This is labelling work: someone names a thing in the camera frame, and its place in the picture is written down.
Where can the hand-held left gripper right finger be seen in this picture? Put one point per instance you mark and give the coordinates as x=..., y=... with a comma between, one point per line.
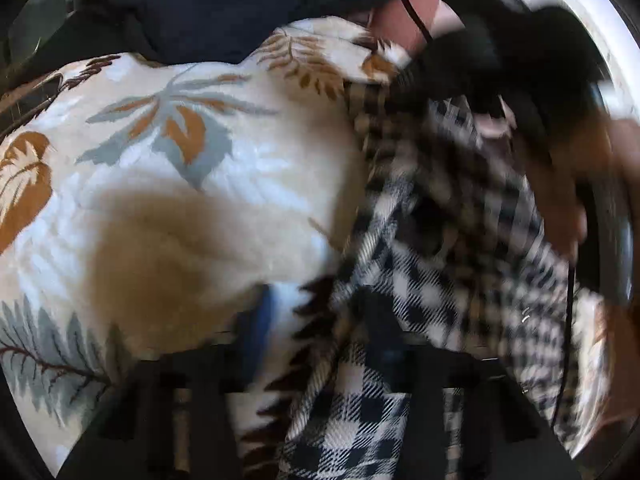
x=387, y=355

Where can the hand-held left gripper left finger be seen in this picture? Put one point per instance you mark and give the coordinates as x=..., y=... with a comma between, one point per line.
x=261, y=330

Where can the black white checked cloth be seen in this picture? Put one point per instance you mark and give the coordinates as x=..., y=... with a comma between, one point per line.
x=425, y=285

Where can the person's right hand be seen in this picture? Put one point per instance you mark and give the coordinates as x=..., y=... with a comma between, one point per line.
x=565, y=185

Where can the pink sofa cushion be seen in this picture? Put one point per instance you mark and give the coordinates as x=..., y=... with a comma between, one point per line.
x=400, y=15

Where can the leaf print blanket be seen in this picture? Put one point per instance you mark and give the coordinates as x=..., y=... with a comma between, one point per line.
x=250, y=135

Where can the dark cloth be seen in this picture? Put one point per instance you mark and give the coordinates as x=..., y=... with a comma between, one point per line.
x=225, y=5

